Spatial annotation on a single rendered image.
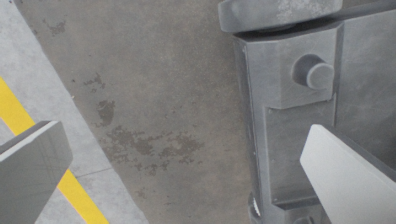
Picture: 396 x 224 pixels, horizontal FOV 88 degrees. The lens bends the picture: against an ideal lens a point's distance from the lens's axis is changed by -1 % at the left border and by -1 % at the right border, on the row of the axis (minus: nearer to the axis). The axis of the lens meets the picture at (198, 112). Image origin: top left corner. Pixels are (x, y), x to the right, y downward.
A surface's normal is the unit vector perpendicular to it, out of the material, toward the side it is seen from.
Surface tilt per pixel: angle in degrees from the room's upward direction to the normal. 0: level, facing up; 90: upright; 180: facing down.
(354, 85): 0
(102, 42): 0
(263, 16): 31
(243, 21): 49
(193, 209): 0
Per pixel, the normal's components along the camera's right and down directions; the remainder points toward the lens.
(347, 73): 0.04, 0.44
